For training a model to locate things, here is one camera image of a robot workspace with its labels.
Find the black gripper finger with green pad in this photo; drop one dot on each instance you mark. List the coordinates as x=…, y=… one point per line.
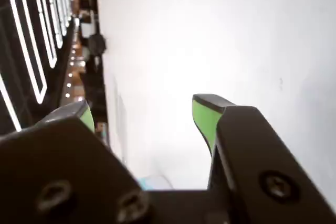
x=52, y=166
x=257, y=155

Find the teal whale-shaped bin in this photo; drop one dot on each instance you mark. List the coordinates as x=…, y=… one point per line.
x=155, y=182

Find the black desk chair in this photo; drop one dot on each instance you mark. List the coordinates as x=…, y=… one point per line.
x=96, y=44

